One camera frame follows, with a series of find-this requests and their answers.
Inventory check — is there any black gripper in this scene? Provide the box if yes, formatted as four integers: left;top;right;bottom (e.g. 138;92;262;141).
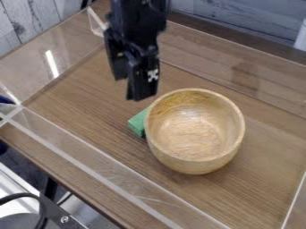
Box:
104;0;170;101

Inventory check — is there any green rectangular block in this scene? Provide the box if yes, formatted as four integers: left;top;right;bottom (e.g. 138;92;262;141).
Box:
128;108;148;138

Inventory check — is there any brown wooden bowl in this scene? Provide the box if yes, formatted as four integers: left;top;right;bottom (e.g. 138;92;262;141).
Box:
144;88;246;174

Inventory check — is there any blue object at edge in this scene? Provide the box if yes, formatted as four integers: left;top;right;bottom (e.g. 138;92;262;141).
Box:
0;95;15;104

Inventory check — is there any black table leg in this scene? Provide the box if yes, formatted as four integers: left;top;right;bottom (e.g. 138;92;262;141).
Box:
44;178;59;200

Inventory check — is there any clear acrylic corner bracket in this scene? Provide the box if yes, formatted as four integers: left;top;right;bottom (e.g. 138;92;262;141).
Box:
87;7;108;38

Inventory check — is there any clear acrylic tray enclosure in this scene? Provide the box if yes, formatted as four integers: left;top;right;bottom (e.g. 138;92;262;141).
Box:
0;13;306;229

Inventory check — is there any black metal base plate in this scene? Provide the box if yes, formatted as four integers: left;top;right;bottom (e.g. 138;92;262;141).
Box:
35;196;88;229

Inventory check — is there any black cable loop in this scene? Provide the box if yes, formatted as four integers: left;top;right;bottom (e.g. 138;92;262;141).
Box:
0;192;45;229

